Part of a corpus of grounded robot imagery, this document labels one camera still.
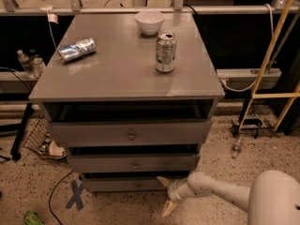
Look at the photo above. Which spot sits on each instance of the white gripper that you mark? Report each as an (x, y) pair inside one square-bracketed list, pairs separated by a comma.
[(173, 190)]

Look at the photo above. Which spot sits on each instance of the grey bottom drawer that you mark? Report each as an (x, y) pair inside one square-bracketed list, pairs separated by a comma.
[(122, 184)]

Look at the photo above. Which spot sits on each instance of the grey drawer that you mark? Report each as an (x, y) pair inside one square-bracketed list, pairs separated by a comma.
[(122, 184), (128, 134), (133, 163)]

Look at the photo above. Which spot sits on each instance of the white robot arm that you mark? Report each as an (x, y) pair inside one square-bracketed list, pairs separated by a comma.
[(272, 199)]

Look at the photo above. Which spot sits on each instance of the grey top drawer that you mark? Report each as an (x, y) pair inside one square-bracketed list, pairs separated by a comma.
[(128, 134)]

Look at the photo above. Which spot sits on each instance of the grey middle drawer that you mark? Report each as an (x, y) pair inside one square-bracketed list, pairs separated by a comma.
[(133, 163)]

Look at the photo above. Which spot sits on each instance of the grey drawer cabinet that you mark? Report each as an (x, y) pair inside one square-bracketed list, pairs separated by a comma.
[(120, 83)]

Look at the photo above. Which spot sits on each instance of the water bottle on floor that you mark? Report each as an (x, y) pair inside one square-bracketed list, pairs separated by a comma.
[(237, 147)]

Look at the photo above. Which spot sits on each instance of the blue tape cross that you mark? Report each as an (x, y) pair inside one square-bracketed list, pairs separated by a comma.
[(76, 198)]

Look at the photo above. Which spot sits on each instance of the black clamp stand base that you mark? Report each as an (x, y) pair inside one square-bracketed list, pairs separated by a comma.
[(254, 124)]

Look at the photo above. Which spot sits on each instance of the green crumpled wrapper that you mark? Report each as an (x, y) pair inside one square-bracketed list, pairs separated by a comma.
[(32, 218)]

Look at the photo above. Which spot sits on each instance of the upright green soda can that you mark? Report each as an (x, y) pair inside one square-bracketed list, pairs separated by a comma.
[(165, 52)]

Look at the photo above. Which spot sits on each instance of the black tripod leg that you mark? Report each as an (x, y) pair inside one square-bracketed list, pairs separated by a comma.
[(16, 145)]

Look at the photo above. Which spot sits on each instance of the crushed blue soda can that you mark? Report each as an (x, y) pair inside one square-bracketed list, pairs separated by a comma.
[(77, 49)]

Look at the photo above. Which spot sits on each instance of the white bowl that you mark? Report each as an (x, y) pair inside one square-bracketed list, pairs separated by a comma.
[(149, 21)]

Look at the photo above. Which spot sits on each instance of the clear water bottle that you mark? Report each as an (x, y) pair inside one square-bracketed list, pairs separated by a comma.
[(37, 61), (27, 65)]

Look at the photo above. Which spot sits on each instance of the clear water bottle left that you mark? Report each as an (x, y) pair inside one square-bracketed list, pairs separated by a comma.
[(27, 65)]

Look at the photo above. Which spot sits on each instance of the wire basket with trash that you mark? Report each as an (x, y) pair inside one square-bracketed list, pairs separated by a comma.
[(42, 144)]

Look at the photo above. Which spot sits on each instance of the metal railing frame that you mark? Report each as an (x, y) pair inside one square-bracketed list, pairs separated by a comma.
[(150, 0)]

